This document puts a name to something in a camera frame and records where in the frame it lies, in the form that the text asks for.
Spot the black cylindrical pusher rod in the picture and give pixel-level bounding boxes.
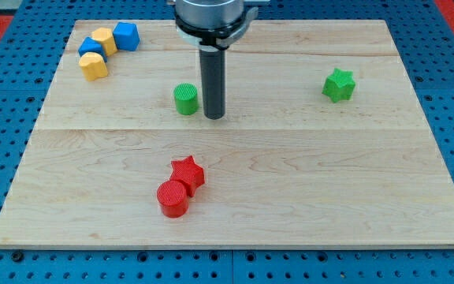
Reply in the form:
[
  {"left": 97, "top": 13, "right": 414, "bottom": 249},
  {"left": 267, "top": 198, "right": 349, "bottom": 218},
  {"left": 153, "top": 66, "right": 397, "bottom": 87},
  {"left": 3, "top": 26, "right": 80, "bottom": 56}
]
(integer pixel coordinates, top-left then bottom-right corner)
[{"left": 199, "top": 47, "right": 225, "bottom": 120}]

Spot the green cylinder block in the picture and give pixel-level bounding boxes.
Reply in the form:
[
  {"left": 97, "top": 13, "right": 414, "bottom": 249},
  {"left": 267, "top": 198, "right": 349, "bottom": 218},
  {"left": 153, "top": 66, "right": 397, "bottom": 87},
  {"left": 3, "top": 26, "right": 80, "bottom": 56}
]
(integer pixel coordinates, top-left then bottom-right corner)
[{"left": 173, "top": 83, "right": 199, "bottom": 115}]

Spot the red star block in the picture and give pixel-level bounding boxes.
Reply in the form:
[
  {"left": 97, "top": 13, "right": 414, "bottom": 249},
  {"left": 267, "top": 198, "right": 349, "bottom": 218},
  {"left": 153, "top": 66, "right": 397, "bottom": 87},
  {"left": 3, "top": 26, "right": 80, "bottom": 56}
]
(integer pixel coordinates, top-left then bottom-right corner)
[{"left": 169, "top": 155, "right": 205, "bottom": 197}]

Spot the green star block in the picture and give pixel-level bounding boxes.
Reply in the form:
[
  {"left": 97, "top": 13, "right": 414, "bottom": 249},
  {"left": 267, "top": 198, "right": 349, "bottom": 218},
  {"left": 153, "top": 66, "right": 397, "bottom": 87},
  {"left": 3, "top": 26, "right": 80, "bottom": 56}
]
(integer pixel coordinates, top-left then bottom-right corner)
[{"left": 322, "top": 68, "right": 356, "bottom": 103}]

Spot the blue cube block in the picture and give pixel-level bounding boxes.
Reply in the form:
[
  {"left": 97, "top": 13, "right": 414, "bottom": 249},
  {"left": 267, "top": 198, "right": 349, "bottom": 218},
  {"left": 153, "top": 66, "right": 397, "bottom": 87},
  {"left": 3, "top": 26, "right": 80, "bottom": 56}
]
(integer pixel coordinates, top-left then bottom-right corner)
[{"left": 113, "top": 22, "right": 140, "bottom": 51}]

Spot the yellow hexagon block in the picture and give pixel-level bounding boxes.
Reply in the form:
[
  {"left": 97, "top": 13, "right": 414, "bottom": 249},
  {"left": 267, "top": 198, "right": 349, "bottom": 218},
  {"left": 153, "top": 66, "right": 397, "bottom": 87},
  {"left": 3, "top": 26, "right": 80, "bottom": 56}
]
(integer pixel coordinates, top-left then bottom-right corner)
[{"left": 91, "top": 28, "right": 117, "bottom": 57}]

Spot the yellow heart block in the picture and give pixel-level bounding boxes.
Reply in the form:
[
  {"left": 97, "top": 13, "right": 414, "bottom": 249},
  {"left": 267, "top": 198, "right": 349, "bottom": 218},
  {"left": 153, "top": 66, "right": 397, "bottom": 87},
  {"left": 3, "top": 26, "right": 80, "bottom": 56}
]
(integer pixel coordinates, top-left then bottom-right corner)
[{"left": 79, "top": 52, "right": 109, "bottom": 81}]

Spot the blue triangle block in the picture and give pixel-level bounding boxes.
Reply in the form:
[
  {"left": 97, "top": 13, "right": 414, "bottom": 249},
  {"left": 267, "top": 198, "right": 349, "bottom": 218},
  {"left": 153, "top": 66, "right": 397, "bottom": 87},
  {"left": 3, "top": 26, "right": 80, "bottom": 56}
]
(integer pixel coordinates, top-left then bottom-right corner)
[{"left": 78, "top": 37, "right": 107, "bottom": 62}]

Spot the wooden board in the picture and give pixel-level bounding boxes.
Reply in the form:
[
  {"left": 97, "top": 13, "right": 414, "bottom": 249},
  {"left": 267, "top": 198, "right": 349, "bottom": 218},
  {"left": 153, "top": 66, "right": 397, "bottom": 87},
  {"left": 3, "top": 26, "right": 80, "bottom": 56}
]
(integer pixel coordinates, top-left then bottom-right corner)
[{"left": 0, "top": 20, "right": 454, "bottom": 250}]

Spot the red cylinder block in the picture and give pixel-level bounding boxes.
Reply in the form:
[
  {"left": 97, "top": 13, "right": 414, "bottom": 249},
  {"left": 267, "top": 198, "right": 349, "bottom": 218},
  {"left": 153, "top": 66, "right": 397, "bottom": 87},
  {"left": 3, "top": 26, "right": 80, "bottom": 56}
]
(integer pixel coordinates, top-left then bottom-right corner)
[{"left": 157, "top": 180, "right": 188, "bottom": 218}]

